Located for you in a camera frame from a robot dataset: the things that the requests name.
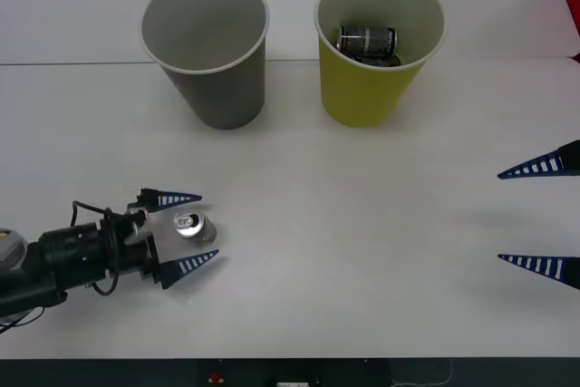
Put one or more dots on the yellow-green plastic waste bin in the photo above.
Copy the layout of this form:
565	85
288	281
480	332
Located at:
362	92

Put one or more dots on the red round button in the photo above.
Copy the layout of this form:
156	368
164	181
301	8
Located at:
216	378

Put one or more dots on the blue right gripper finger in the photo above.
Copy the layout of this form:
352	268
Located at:
568	269
566	161

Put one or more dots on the grey plastic waste bin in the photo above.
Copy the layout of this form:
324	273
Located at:
226	92

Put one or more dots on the black robot torso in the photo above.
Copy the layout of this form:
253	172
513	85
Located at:
294	373

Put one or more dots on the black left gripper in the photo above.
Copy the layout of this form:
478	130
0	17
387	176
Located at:
122	258

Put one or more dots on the black drink can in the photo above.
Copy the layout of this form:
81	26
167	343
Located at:
369	40
380	60

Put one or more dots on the silver drink can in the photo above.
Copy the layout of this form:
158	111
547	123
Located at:
192	227

